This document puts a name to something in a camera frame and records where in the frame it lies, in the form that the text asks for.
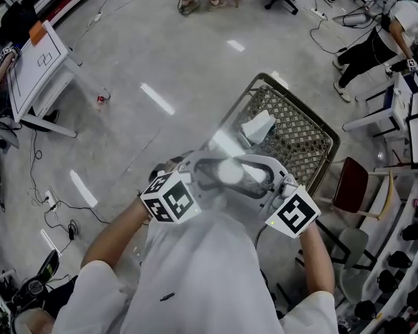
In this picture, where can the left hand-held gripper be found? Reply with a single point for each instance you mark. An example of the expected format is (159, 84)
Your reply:
(179, 202)

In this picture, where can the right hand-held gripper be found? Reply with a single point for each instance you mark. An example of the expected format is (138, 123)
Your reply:
(296, 214)

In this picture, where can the white plastic cup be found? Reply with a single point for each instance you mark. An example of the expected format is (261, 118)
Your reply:
(230, 172)

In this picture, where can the person's right forearm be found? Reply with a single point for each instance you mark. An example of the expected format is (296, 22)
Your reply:
(318, 263)

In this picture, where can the person's left forearm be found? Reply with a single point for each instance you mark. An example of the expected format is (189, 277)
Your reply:
(115, 231)

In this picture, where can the orange-brown rectangular block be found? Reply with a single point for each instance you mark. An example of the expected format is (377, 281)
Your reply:
(36, 33)

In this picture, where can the person's white trousers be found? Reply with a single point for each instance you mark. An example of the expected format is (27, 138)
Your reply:
(230, 206)

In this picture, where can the metal mesh basket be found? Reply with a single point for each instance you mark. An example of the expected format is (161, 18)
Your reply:
(299, 134)

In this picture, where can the red chair with wooden back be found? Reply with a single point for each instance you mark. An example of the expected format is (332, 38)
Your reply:
(350, 183)

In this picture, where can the person's white shirt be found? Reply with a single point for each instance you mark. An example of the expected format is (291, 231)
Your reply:
(202, 273)

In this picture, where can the gray chair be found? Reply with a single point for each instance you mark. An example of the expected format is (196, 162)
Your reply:
(353, 245)

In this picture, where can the small red white object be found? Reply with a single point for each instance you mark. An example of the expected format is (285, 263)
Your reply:
(101, 99)

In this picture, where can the black power adapter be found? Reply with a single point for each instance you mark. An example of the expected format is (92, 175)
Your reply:
(72, 231)

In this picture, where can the group of black bags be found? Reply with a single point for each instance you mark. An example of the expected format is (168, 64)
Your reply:
(412, 231)

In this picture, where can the white side table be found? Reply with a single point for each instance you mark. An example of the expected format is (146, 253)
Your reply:
(402, 99)

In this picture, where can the white power strip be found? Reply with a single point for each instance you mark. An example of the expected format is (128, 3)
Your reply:
(51, 200)
(317, 12)
(98, 16)

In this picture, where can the white table with black lines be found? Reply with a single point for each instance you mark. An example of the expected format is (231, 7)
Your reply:
(38, 64)

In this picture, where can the black bag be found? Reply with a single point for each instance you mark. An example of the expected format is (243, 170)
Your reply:
(19, 23)

